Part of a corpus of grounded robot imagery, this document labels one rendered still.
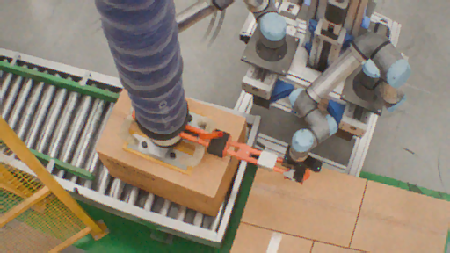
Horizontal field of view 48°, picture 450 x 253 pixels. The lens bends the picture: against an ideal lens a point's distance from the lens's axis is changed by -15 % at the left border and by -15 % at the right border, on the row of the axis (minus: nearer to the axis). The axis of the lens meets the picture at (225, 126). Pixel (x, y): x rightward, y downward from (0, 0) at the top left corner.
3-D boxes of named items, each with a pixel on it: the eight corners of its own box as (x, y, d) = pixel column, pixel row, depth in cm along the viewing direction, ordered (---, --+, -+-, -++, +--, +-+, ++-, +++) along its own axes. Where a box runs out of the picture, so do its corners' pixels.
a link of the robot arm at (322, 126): (323, 103, 218) (301, 118, 216) (340, 126, 215) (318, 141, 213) (321, 112, 226) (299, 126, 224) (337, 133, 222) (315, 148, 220)
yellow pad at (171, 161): (122, 149, 262) (119, 145, 257) (130, 130, 266) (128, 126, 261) (190, 177, 257) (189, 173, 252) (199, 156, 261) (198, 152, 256)
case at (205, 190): (111, 176, 299) (94, 149, 262) (140, 110, 313) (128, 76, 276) (216, 218, 290) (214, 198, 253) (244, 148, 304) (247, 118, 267)
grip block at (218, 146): (205, 152, 251) (205, 148, 245) (214, 132, 254) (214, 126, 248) (224, 159, 249) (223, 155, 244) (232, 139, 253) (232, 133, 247)
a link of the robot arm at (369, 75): (372, 61, 257) (377, 47, 244) (388, 83, 253) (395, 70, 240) (353, 73, 255) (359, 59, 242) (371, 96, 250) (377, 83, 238)
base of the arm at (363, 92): (357, 68, 267) (360, 58, 258) (383, 80, 264) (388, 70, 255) (348, 94, 262) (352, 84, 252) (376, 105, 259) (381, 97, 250)
